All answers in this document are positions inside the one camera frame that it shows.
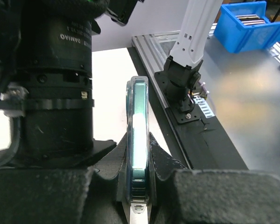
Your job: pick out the right white cable duct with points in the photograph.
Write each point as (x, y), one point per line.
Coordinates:
(203, 105)

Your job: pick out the aluminium rail profile front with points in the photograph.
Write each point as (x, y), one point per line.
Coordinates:
(153, 50)

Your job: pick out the black smartphone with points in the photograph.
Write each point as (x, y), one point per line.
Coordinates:
(137, 149)

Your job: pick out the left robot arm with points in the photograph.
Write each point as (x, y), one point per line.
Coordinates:
(54, 171)

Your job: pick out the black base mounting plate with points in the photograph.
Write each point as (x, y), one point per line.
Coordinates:
(198, 142)

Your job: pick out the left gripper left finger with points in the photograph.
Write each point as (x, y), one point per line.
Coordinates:
(109, 193)

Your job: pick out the phones inside blue bin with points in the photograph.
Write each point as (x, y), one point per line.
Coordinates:
(251, 20)

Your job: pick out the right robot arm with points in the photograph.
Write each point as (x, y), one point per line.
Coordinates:
(180, 73)

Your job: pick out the blue plastic storage bin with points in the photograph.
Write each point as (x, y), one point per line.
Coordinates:
(244, 27)

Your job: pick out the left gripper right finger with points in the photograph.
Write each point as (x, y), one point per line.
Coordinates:
(165, 206)

